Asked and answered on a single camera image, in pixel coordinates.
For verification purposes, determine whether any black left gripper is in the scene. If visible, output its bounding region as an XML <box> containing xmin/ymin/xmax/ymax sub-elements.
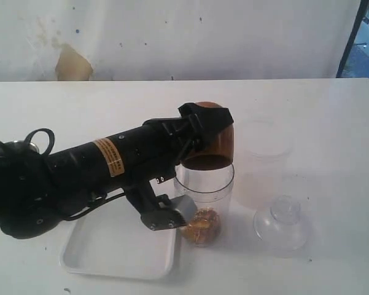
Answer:
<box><xmin>141</xmin><ymin>103</ymin><xmax>234</xmax><ymax>188</ymax></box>

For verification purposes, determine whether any brown wooden cup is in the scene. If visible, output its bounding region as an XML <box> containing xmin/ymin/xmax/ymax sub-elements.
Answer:
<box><xmin>181</xmin><ymin>101</ymin><xmax>234</xmax><ymax>171</ymax></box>

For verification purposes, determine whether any stainless steel cup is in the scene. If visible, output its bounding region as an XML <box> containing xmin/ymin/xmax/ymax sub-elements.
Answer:
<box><xmin>13</xmin><ymin>141</ymin><xmax>40</xmax><ymax>153</ymax></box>

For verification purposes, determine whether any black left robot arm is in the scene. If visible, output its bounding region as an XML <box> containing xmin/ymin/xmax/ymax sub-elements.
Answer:
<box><xmin>0</xmin><ymin>102</ymin><xmax>234</xmax><ymax>239</ymax></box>

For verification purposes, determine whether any clear plastic shaker body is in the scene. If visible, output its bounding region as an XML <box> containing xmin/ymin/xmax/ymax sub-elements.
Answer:
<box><xmin>174</xmin><ymin>164</ymin><xmax>235</xmax><ymax>247</ymax></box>

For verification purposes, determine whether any clear plastic shaker lid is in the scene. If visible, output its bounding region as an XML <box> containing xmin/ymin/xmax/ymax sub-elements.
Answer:
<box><xmin>253</xmin><ymin>195</ymin><xmax>310</xmax><ymax>257</ymax></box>

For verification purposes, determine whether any translucent white plastic cup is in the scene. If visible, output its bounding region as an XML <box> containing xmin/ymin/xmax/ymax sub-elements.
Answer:
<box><xmin>234</xmin><ymin>117</ymin><xmax>292</xmax><ymax>210</ymax></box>

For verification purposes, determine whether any white rectangular plastic tray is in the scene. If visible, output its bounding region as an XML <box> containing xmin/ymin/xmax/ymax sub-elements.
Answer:
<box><xmin>60</xmin><ymin>197</ymin><xmax>176</xmax><ymax>280</ymax></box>

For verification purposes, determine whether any dark metal frame post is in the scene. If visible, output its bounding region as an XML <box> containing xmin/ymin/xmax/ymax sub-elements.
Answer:
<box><xmin>336</xmin><ymin>0</ymin><xmax>369</xmax><ymax>78</ymax></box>

